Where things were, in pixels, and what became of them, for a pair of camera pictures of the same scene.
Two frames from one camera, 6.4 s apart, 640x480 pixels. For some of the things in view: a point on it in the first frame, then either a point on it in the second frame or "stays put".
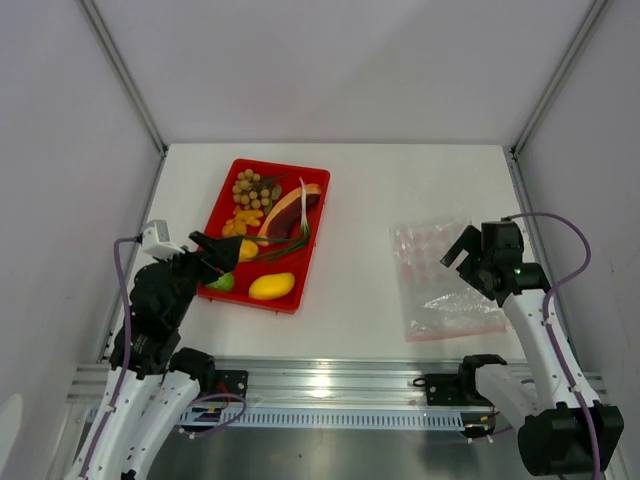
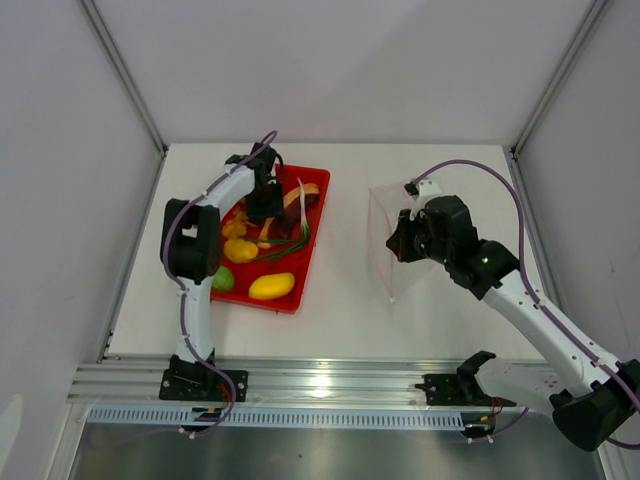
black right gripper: [470, 241] → [399, 241]
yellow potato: [248, 249] stays put
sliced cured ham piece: [284, 217] stays put
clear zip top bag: [436, 302] → [384, 206]
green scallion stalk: [295, 242] stays put
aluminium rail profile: [338, 381] stays put
